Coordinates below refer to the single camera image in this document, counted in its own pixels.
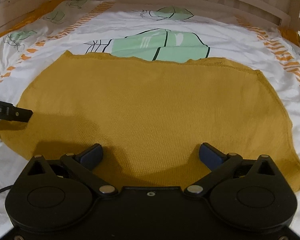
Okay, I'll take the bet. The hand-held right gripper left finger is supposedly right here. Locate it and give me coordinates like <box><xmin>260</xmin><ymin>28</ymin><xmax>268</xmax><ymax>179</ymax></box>
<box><xmin>27</xmin><ymin>143</ymin><xmax>117</xmax><ymax>197</ymax></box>

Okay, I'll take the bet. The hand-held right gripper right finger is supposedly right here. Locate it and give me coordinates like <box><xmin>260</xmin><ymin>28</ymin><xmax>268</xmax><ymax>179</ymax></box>
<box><xmin>184</xmin><ymin>142</ymin><xmax>278</xmax><ymax>197</ymax></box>

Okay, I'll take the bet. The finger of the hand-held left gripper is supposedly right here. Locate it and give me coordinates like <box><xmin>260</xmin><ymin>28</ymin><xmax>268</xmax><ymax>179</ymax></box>
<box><xmin>14</xmin><ymin>107</ymin><xmax>33</xmax><ymax>123</ymax></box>

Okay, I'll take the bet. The mustard yellow knit sweater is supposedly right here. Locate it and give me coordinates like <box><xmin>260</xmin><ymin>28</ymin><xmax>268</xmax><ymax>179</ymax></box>
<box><xmin>0</xmin><ymin>50</ymin><xmax>300</xmax><ymax>193</ymax></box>

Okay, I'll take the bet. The white leaf print duvet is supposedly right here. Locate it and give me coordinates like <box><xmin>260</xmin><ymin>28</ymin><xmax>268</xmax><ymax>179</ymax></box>
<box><xmin>0</xmin><ymin>0</ymin><xmax>300</xmax><ymax>240</ymax></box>

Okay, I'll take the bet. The black cable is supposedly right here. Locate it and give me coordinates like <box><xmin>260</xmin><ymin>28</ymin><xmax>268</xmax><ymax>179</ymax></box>
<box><xmin>0</xmin><ymin>185</ymin><xmax>15</xmax><ymax>198</ymax></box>

